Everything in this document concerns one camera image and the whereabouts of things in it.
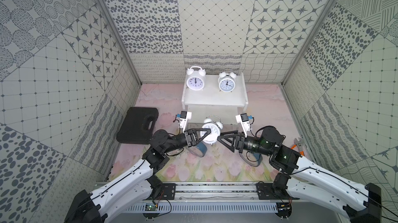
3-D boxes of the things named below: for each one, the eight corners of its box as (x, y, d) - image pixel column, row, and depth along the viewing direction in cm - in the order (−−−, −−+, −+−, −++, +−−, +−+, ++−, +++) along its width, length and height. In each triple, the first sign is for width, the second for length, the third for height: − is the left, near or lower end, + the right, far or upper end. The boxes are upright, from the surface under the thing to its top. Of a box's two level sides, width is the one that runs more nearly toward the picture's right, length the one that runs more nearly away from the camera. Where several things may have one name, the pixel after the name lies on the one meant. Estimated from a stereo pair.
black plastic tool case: (119, 143, 91) (114, 139, 87) (131, 112, 106) (128, 107, 101) (151, 143, 91) (148, 139, 87) (158, 112, 106) (156, 107, 102)
